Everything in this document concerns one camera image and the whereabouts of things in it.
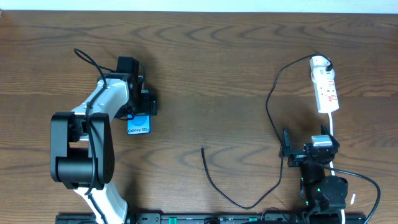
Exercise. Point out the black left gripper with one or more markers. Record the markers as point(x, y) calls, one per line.
point(149, 106)

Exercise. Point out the white power strip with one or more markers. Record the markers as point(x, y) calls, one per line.
point(325, 90)

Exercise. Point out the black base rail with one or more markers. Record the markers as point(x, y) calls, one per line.
point(156, 218)

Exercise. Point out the white USB charger plug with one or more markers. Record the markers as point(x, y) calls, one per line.
point(321, 69)

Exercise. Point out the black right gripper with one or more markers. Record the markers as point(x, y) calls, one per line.
point(300, 154)

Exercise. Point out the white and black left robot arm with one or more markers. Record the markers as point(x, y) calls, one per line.
point(81, 147)

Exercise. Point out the blue Galaxy smartphone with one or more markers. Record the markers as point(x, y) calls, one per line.
point(138, 125)

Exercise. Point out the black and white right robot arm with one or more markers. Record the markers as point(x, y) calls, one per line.
point(324, 195)

